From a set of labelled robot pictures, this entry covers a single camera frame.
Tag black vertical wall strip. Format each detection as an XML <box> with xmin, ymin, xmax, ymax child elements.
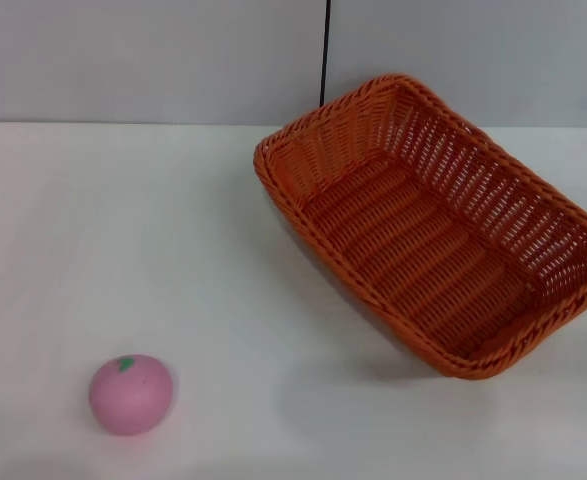
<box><xmin>319</xmin><ymin>0</ymin><xmax>334</xmax><ymax>108</ymax></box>

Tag orange woven plastic basket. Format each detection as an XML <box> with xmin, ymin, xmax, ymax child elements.
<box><xmin>252</xmin><ymin>73</ymin><xmax>587</xmax><ymax>381</ymax></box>

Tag pink peach toy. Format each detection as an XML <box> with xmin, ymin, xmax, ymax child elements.
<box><xmin>88</xmin><ymin>353</ymin><xmax>175</xmax><ymax>437</ymax></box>

